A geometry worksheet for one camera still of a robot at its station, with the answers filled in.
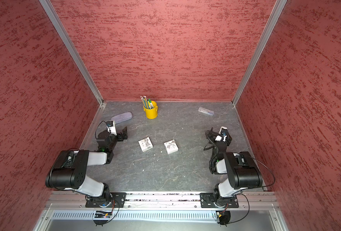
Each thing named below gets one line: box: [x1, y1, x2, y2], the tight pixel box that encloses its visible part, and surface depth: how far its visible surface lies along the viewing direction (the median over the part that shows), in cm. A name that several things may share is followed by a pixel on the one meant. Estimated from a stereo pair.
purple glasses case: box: [110, 111, 133, 124], surface depth 109 cm
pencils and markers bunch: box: [139, 95, 155, 110], surface depth 105 cm
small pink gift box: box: [138, 136, 154, 153], surface depth 94 cm
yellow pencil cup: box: [140, 95, 159, 120], surface depth 107 cm
